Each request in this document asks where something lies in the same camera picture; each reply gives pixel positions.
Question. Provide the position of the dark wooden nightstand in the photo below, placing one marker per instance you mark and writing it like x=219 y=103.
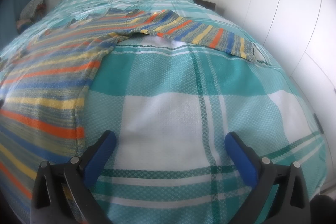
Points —
x=206 y=4

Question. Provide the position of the striped knit sweater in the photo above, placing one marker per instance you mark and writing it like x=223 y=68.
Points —
x=57 y=64

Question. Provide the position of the white wardrobe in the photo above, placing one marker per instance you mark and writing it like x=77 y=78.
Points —
x=286 y=16

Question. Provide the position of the teal checked bedspread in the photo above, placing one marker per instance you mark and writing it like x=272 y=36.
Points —
x=183 y=98

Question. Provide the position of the striped cloth pile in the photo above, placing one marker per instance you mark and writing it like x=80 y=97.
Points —
x=32 y=10

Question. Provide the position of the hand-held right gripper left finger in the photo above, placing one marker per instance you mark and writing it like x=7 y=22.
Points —
x=101 y=154

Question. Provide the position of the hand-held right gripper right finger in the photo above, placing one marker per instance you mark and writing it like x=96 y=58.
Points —
x=242 y=155

